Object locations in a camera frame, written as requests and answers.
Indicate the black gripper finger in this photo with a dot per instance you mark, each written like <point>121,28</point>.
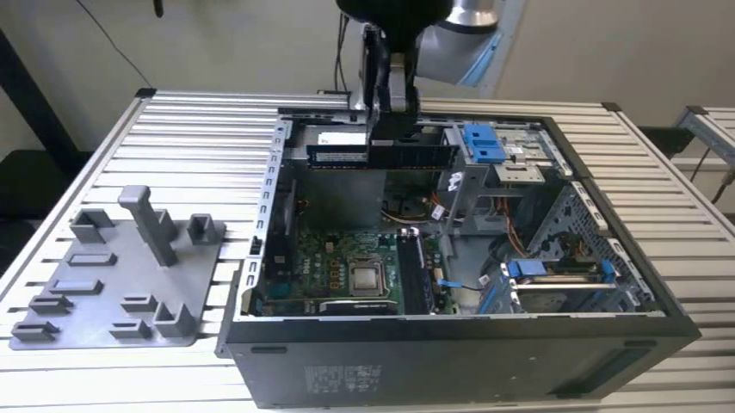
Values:
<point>394,127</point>

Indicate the black RAM stick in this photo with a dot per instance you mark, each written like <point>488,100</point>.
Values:
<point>410,271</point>
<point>432,157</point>

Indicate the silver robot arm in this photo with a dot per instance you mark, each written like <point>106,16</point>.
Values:
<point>460,47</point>

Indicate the blue disk carrier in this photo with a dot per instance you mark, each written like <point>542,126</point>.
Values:
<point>482,144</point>
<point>529,269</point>

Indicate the grey power supply unit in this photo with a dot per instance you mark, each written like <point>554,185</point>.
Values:
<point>340,198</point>

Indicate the metal drive cage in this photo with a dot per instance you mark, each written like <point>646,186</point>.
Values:
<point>520,172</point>

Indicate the green motherboard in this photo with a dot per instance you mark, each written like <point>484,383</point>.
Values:
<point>322,258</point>

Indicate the silver CPU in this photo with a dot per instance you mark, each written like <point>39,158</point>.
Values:
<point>366,279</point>

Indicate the black hanging object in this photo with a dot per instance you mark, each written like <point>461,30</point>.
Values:
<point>158,8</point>

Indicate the black graphics card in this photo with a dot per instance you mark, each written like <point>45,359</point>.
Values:
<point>360,306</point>

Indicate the black box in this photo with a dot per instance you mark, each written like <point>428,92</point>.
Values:
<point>666,142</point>

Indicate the metal disk bay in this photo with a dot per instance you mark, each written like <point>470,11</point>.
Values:
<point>574,301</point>

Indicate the metal slat side table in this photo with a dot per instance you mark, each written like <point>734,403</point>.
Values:
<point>713,129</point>

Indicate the black PC case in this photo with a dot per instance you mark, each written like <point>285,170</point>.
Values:
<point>402,370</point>

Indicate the grey parts rack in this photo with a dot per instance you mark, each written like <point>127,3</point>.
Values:
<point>133,284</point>

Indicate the black furniture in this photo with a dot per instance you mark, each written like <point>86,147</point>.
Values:
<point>29,193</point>

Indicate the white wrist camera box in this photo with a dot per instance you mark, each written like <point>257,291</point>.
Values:
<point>404,94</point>

